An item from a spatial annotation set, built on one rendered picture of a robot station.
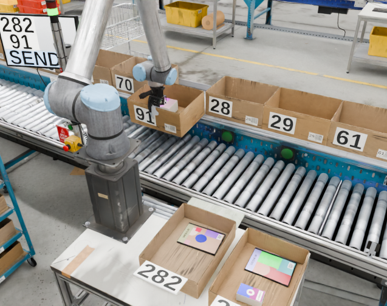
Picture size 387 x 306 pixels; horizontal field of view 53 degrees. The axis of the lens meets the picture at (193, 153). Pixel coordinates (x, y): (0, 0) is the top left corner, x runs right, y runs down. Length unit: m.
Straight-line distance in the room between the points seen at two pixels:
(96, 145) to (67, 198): 1.77
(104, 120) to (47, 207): 1.87
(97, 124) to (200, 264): 0.74
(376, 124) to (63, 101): 1.76
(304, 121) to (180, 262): 1.08
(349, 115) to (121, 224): 1.50
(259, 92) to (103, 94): 1.33
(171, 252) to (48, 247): 1.41
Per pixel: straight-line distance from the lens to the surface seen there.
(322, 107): 2.54
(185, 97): 2.54
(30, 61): 2.49
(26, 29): 2.44
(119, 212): 1.80
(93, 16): 1.74
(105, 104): 1.54
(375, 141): 2.25
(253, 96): 2.66
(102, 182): 1.74
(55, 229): 3.13
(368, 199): 2.23
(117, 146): 1.63
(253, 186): 2.16
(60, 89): 1.69
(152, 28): 1.87
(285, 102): 2.60
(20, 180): 3.74
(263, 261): 1.75
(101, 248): 1.86
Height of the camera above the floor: 2.10
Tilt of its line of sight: 34 degrees down
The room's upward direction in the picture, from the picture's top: 1 degrees counter-clockwise
